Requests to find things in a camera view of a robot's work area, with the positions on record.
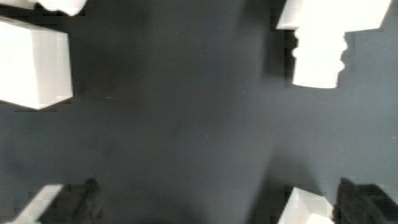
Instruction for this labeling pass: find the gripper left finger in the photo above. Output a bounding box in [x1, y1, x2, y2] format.
[37, 178, 104, 224]

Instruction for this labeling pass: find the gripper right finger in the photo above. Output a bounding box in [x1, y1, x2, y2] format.
[332, 178, 398, 224]

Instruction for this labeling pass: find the white stool leg front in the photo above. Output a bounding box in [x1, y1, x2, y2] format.
[0, 16, 72, 110]

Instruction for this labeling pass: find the white front barrier wall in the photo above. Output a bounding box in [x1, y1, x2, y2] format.
[1, 184, 334, 224]

